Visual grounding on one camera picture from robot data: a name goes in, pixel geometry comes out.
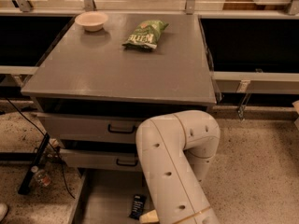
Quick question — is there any top grey drawer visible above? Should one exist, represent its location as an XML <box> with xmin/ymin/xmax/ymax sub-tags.
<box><xmin>37</xmin><ymin>113</ymin><xmax>142</xmax><ymax>144</ymax></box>

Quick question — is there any grey drawer cabinet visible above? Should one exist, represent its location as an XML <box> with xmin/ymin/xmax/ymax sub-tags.
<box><xmin>21</xmin><ymin>12</ymin><xmax>218</xmax><ymax>185</ymax></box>

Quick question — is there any dark blue rxbar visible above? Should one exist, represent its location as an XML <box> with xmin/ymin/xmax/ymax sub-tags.
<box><xmin>129</xmin><ymin>194</ymin><xmax>147</xmax><ymax>219</ymax></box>

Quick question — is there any green kettle chips bag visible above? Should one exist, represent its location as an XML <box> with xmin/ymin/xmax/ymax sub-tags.
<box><xmin>122</xmin><ymin>20</ymin><xmax>168</xmax><ymax>49</ymax></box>

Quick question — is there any middle grey drawer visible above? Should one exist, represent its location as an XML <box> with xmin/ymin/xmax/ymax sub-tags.
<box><xmin>61</xmin><ymin>149</ymin><xmax>142</xmax><ymax>172</ymax></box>

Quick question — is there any small clear bottle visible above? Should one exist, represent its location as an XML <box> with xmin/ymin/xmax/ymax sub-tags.
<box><xmin>31</xmin><ymin>166</ymin><xmax>51</xmax><ymax>187</ymax></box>

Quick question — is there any white paper bowl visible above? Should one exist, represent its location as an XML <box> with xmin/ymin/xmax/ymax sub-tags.
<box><xmin>75</xmin><ymin>11</ymin><xmax>108</xmax><ymax>32</ymax></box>

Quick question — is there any black cable on floor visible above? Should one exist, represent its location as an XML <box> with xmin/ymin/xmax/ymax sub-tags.
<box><xmin>5</xmin><ymin>97</ymin><xmax>77</xmax><ymax>200</ymax></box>

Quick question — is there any metal bracket under shelf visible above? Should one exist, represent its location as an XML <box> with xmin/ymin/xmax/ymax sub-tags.
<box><xmin>237</xmin><ymin>93</ymin><xmax>251</xmax><ymax>120</ymax></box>

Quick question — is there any white shoe tip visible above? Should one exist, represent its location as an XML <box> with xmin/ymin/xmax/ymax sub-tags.
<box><xmin>0</xmin><ymin>203</ymin><xmax>8</xmax><ymax>221</ymax></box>

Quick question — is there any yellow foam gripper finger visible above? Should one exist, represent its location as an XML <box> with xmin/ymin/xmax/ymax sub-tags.
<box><xmin>139</xmin><ymin>210</ymin><xmax>159</xmax><ymax>224</ymax></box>

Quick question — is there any open bottom grey drawer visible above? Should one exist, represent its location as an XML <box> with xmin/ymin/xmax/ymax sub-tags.
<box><xmin>67</xmin><ymin>169</ymin><xmax>153</xmax><ymax>224</ymax></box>

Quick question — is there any black metal leg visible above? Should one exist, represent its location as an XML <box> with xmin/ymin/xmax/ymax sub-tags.
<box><xmin>18</xmin><ymin>133</ymin><xmax>50</xmax><ymax>195</ymax></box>

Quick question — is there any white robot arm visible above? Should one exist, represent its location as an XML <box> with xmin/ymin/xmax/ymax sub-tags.
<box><xmin>135</xmin><ymin>110</ymin><xmax>220</xmax><ymax>224</ymax></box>

